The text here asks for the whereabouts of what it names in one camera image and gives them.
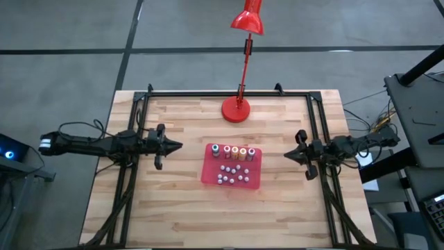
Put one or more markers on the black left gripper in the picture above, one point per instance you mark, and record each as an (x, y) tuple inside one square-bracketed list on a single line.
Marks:
[(157, 142)]

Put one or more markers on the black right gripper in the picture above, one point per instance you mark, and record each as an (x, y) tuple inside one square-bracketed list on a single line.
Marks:
[(314, 152)]

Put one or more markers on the large green food coloring bottle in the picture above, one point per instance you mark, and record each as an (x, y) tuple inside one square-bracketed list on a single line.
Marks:
[(215, 150)]

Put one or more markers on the large red food coloring bottle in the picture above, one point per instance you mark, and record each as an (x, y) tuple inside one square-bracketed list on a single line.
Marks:
[(250, 154)]

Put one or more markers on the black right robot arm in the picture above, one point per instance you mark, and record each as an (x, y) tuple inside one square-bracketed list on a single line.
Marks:
[(357, 146)]

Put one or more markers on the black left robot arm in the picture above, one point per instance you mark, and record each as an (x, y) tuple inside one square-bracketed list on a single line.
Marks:
[(90, 146)]

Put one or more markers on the pink translucent plastic bin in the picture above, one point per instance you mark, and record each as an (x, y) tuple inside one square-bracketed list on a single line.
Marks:
[(209, 170)]

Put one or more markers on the black table clamp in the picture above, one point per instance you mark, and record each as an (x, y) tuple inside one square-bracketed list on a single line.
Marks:
[(278, 88), (150, 88)]

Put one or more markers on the black pole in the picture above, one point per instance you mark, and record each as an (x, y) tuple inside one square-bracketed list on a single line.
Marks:
[(385, 166), (423, 64)]

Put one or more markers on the grey cart table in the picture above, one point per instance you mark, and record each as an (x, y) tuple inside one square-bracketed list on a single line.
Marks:
[(416, 114)]

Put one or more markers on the dark office chair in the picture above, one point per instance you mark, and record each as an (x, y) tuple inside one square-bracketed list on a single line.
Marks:
[(406, 229)]

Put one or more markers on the red desk lamp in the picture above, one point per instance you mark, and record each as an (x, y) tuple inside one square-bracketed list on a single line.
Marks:
[(248, 21)]

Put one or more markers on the grey metal desk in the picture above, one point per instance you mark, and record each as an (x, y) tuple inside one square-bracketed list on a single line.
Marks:
[(27, 172)]

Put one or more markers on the backlit keyboard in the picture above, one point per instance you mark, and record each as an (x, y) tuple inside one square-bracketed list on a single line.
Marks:
[(435, 215)]

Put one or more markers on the computer with blue light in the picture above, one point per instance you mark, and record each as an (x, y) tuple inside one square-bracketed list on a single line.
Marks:
[(10, 152)]

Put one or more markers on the black metal table frame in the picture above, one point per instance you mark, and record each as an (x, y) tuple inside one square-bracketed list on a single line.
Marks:
[(190, 93)]

